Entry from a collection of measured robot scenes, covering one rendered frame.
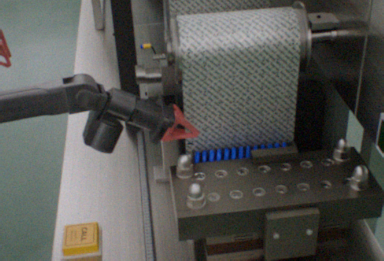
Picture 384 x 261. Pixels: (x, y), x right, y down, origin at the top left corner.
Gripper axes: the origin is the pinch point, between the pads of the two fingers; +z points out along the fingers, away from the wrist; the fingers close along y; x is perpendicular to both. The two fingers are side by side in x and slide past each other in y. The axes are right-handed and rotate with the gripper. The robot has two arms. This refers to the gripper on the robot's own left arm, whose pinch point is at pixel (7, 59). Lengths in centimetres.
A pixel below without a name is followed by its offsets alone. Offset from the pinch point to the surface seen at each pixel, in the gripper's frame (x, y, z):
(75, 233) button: -4, -63, 16
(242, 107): -47, -59, 17
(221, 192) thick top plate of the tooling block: -34, -72, 21
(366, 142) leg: -68, -48, 57
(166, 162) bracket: -25, -48, 25
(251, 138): -44, -59, 25
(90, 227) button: -6, -62, 18
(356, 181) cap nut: -56, -79, 32
